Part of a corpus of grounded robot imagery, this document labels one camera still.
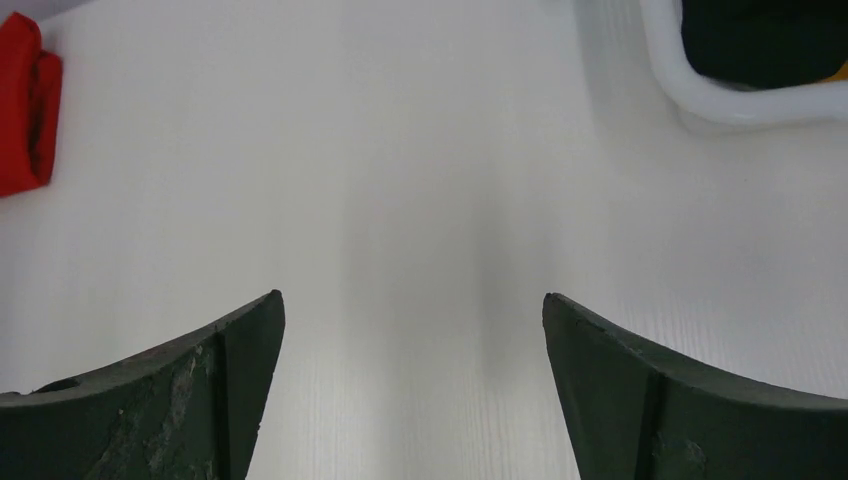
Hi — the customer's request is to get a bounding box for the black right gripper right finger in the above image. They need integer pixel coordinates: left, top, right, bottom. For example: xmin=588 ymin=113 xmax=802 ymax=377
xmin=542 ymin=293 xmax=847 ymax=479

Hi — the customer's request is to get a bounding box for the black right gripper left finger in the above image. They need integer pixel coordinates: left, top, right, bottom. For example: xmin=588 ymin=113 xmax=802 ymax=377
xmin=1 ymin=290 xmax=285 ymax=479

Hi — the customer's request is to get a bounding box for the black t shirt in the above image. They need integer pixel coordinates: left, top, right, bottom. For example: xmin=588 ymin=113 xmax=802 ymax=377
xmin=681 ymin=1 xmax=847 ymax=90

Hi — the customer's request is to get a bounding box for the white plastic laundry basket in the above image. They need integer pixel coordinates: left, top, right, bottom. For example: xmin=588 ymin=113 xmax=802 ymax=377
xmin=640 ymin=1 xmax=847 ymax=129

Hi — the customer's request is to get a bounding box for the red folded t shirt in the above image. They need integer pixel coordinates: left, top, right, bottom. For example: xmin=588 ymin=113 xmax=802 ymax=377
xmin=1 ymin=12 xmax=63 ymax=197

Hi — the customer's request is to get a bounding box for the orange t shirt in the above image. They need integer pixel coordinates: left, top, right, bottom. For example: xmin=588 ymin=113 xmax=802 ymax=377
xmin=822 ymin=62 xmax=848 ymax=83

